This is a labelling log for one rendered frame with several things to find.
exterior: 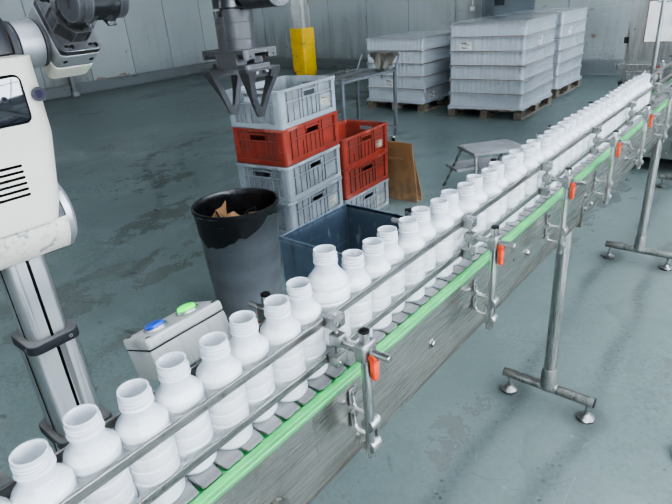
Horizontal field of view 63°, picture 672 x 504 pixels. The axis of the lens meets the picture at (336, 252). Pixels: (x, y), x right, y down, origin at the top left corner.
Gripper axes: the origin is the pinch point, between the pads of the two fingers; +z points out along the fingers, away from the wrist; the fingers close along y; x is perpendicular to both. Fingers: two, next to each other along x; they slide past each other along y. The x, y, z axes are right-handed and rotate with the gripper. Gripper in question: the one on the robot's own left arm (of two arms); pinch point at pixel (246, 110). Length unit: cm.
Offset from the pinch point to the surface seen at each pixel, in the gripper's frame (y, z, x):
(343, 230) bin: 40, 53, -67
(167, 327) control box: -1.0, 28.0, 22.1
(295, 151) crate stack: 163, 63, -171
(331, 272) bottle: -16.2, 23.8, 1.4
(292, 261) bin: 36, 51, -39
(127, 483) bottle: -17, 34, 40
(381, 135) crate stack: 178, 78, -280
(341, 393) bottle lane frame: -19.8, 42.8, 5.5
